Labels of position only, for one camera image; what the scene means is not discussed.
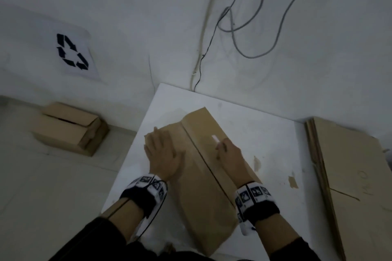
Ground person's left hand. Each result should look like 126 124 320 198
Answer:
144 126 186 183

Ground person's right hand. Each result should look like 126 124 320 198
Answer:
215 137 255 188

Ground green handled knife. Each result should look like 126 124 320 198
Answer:
210 134 229 153

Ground person's left forearm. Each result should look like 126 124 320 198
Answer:
48 199 145 261

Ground person's right forearm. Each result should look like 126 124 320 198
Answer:
255 212 321 261

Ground person's black trouser legs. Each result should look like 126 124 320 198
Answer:
127 239 255 261

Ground white table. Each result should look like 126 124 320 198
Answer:
101 82 392 261

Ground white recycling symbol sign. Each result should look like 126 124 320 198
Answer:
0 4 106 84

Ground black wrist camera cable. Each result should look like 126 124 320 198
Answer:
105 179 169 241

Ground thin black wall cable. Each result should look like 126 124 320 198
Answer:
192 0 249 92

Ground white wall cable conduit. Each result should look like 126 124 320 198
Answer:
189 0 229 92

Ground grey looped wall cable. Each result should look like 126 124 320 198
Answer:
216 0 344 60

